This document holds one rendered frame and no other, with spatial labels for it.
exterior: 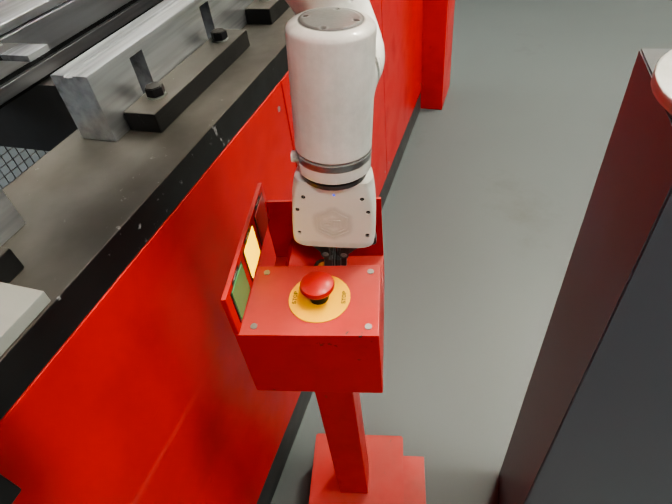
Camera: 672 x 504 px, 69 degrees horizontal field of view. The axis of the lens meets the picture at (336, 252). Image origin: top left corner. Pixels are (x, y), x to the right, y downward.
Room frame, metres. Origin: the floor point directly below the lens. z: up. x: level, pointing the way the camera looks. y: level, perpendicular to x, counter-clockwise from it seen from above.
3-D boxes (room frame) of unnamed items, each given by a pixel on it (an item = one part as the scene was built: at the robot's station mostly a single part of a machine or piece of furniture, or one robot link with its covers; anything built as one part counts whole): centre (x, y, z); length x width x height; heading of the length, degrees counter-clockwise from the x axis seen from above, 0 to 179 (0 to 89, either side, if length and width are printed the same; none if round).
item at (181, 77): (0.78, 0.18, 0.89); 0.30 x 0.05 x 0.03; 157
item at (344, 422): (0.42, 0.03, 0.39); 0.06 x 0.06 x 0.54; 80
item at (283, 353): (0.42, 0.03, 0.75); 0.20 x 0.16 x 0.18; 170
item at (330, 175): (0.47, -0.01, 0.91); 0.09 x 0.08 x 0.03; 80
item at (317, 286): (0.37, 0.03, 0.79); 0.04 x 0.04 x 0.04
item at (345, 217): (0.47, -0.01, 0.85); 0.10 x 0.07 x 0.11; 80
